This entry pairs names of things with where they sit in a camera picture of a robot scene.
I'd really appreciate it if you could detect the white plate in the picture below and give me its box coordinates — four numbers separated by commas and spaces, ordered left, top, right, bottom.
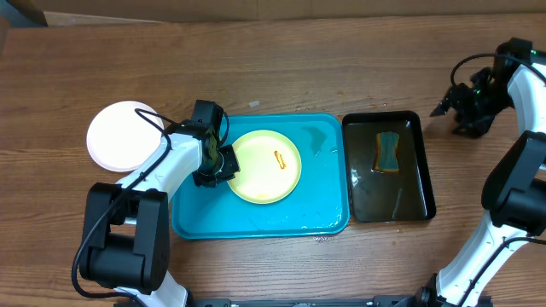
86, 101, 164, 172

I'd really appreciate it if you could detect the yellow-green plate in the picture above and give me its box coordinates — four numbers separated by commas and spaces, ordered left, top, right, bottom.
228, 130, 302, 205

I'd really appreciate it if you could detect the green yellow sponge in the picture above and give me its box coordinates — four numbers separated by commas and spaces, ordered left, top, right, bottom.
373, 131, 399, 173

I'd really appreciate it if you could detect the teal plastic tray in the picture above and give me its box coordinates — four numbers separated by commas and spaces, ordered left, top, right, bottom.
171, 113, 350, 240

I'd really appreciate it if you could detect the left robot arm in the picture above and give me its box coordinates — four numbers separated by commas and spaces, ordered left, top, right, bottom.
71, 100, 240, 306

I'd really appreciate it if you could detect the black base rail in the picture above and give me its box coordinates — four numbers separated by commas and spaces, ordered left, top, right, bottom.
187, 295, 421, 307

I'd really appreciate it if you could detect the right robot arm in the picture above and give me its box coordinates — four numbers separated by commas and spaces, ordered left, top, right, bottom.
371, 38, 545, 307

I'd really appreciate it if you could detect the black water basin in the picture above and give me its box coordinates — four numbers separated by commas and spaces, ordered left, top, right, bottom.
342, 111, 437, 223

